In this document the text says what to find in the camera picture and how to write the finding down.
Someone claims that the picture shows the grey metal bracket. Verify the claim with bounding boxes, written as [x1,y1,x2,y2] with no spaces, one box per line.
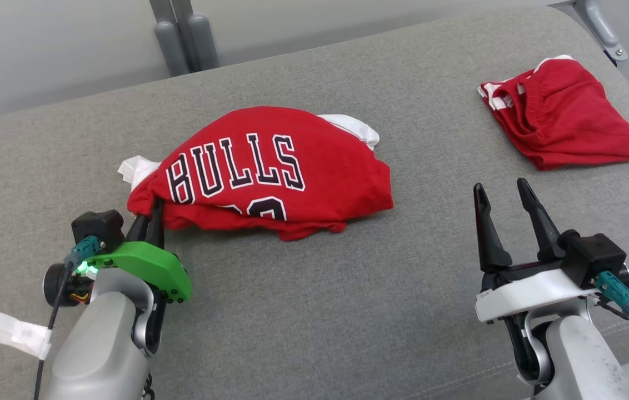
[548,0,629,63]

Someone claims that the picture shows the teal connector left camera cable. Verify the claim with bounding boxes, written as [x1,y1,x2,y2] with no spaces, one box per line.
[33,236,105,400]

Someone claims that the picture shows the white tape label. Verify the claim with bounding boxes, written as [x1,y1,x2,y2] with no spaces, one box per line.
[0,304,53,361]

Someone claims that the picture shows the grey partition post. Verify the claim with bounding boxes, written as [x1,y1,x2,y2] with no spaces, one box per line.
[149,0,190,77]
[172,0,219,72]

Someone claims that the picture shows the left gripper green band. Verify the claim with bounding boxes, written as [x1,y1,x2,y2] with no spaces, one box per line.
[43,199,193,307]

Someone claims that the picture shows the red Bulls basketball jersey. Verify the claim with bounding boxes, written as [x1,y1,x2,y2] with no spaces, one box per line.
[118,106,394,241]

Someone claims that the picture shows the grey fabric sofa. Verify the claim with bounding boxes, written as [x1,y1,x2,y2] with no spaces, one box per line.
[0,6,629,400]

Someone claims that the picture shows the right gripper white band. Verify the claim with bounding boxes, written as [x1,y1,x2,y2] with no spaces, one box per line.
[473,178,600,323]

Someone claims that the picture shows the red shorts with white stripes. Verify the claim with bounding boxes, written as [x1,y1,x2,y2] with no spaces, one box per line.
[478,54,629,171]

